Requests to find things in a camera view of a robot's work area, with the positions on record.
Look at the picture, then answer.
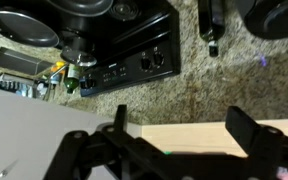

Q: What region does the black electric stove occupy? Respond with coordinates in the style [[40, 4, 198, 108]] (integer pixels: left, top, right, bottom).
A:
[[48, 0, 182, 98]]

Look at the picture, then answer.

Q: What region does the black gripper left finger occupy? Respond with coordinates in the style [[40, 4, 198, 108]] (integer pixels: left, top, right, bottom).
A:
[[43, 104, 135, 180]]

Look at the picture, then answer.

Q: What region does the black air fryer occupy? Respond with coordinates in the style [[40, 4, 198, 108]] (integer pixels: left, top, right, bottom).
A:
[[243, 0, 288, 41]]

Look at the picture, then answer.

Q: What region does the light wood wall cabinet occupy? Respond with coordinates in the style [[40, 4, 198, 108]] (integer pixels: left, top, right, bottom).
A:
[[0, 85, 142, 180]]

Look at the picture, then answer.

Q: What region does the green glass bottle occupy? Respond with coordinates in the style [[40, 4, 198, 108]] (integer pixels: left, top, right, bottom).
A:
[[65, 63, 83, 95]]

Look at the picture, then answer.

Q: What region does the dark grey rectangular box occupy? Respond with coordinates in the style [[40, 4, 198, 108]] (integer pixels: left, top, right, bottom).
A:
[[0, 46, 54, 77]]

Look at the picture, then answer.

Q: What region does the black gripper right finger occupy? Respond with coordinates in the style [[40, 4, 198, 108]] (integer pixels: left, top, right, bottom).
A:
[[225, 105, 285, 180]]

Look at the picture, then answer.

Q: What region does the yellow orange item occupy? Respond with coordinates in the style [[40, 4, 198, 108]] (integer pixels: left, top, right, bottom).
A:
[[49, 61, 67, 85]]

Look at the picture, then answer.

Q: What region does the dish rack with utensils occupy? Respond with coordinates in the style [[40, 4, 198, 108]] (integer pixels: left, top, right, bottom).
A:
[[0, 74, 49, 100]]

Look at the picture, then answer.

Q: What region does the large black frying pan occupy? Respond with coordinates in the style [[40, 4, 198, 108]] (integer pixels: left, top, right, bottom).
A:
[[0, 6, 61, 48]]

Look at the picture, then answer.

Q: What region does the small black pot shiny lid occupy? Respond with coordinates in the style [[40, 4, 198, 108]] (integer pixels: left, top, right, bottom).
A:
[[59, 35, 99, 68]]

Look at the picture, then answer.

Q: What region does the dark glass oil bottle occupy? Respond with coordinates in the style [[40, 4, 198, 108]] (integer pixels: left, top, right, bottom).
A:
[[197, 0, 226, 58]]

